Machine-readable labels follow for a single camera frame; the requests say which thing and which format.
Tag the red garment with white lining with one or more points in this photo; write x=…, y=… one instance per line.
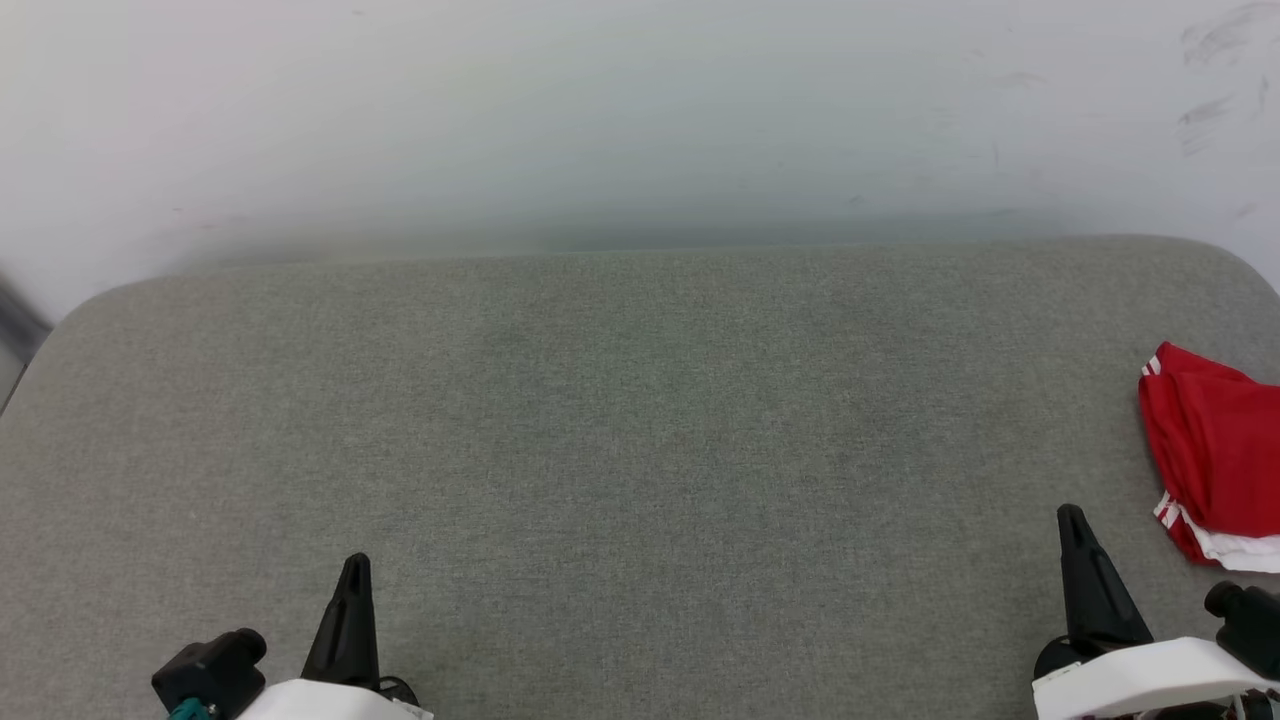
x=1220, y=440

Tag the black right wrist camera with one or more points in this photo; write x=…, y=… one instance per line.
x=1250, y=625

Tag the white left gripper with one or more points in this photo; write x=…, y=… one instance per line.
x=330, y=705

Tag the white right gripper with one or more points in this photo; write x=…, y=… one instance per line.
x=1150, y=685

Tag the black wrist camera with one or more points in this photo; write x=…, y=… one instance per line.
x=210, y=670
x=1250, y=625

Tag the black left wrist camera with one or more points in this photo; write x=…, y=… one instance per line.
x=210, y=670

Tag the grey fabric sofa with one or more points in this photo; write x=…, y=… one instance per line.
x=640, y=450

